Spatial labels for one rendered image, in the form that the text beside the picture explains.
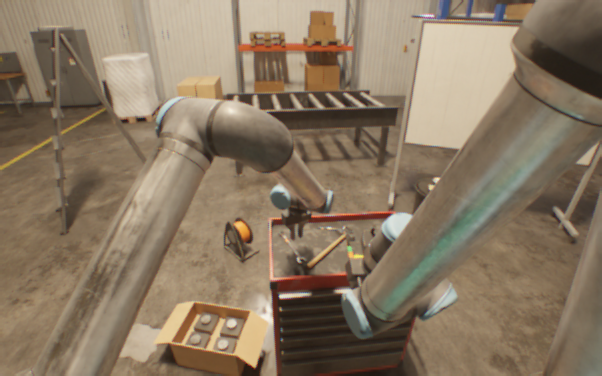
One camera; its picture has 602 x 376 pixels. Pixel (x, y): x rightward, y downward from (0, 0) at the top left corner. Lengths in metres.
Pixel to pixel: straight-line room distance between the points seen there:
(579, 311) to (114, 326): 0.63
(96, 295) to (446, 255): 0.51
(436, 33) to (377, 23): 6.17
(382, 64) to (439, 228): 9.25
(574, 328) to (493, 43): 3.06
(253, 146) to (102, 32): 9.31
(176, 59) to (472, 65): 7.52
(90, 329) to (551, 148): 0.61
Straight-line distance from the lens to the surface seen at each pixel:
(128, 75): 7.36
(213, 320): 2.24
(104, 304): 0.58
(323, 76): 8.08
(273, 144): 0.60
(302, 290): 1.38
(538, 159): 0.30
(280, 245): 1.55
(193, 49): 9.12
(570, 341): 0.50
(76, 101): 9.88
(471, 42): 3.36
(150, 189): 0.59
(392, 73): 9.72
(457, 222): 0.35
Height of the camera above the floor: 1.89
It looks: 29 degrees down
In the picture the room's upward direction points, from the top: straight up
